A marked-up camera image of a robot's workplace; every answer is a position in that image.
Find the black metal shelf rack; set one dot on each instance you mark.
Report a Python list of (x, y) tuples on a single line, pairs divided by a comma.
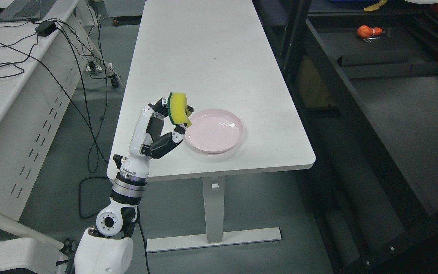
[(371, 113)]

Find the white desk with plate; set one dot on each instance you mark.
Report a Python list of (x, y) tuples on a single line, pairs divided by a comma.
[(216, 52)]

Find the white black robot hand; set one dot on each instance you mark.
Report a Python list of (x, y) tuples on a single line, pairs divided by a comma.
[(154, 137)]

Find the green yellow sponge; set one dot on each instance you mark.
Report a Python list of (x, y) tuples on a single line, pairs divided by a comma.
[(178, 109)]

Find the black power adapter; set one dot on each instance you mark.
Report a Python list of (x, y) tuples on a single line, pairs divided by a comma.
[(45, 28)]

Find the white side desk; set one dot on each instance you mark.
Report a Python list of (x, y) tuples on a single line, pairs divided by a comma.
[(38, 77)]

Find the orange toy object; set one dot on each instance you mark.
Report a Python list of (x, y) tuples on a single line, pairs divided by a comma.
[(367, 33)]

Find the pink round plate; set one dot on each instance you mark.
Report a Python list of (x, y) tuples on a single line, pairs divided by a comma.
[(214, 131)]

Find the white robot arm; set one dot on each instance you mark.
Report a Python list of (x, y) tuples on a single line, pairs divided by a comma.
[(107, 247)]

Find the grey laptop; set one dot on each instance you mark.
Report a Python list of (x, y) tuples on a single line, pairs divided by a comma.
[(26, 10)]

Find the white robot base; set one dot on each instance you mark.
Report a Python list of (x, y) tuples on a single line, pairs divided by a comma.
[(31, 253)]

